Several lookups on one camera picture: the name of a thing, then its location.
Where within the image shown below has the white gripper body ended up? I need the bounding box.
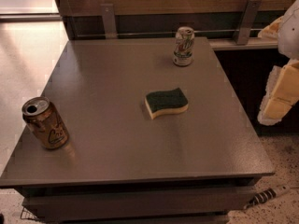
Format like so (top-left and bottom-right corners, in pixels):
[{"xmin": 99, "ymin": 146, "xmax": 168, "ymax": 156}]
[{"xmin": 278, "ymin": 0, "xmax": 299, "ymax": 60}]

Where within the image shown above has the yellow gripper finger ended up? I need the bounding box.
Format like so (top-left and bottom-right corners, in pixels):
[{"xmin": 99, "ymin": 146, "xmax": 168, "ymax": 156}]
[
  {"xmin": 257, "ymin": 59, "xmax": 299, "ymax": 126},
  {"xmin": 258, "ymin": 17, "xmax": 283, "ymax": 39}
]

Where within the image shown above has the white green 7up can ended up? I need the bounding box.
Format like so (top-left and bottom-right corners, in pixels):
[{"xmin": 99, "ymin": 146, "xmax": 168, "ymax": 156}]
[{"xmin": 173, "ymin": 26, "xmax": 194, "ymax": 66}]

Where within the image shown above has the orange soda can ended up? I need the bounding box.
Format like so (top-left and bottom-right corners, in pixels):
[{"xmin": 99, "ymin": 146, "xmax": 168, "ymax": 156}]
[{"xmin": 21, "ymin": 97, "xmax": 69, "ymax": 149}]

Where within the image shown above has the green yellow sponge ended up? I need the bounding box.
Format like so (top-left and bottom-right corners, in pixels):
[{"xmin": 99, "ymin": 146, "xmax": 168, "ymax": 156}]
[{"xmin": 145, "ymin": 88, "xmax": 189, "ymax": 119}]

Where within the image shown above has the grey cabinet drawer front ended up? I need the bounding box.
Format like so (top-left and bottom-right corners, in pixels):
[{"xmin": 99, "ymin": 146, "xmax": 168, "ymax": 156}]
[{"xmin": 23, "ymin": 187, "xmax": 255, "ymax": 222}]

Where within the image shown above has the right metal rail bracket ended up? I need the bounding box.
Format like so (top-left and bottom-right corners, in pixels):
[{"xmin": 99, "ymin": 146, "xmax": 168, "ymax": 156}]
[{"xmin": 233, "ymin": 0, "xmax": 262, "ymax": 46}]

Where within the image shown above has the metal rail bracket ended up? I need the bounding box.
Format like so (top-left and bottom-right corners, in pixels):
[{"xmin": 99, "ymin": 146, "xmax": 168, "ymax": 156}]
[
  {"xmin": 233, "ymin": 0, "xmax": 262, "ymax": 46},
  {"xmin": 101, "ymin": 4, "xmax": 118, "ymax": 39}
]

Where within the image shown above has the striped cable on floor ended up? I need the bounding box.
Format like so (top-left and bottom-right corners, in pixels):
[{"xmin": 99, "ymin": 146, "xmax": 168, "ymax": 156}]
[{"xmin": 243, "ymin": 185, "xmax": 292, "ymax": 210}]

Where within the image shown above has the horizontal metal rail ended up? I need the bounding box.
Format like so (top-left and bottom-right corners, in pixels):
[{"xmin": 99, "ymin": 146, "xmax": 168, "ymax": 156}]
[{"xmin": 76, "ymin": 28, "xmax": 263, "ymax": 38}]

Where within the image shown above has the left metal rail bracket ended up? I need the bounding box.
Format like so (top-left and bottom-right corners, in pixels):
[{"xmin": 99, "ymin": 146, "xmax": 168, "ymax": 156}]
[{"xmin": 101, "ymin": 4, "xmax": 118, "ymax": 39}]

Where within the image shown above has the wire rack corner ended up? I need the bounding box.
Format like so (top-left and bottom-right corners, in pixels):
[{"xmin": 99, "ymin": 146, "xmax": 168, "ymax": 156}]
[{"xmin": 20, "ymin": 207, "xmax": 38, "ymax": 221}]

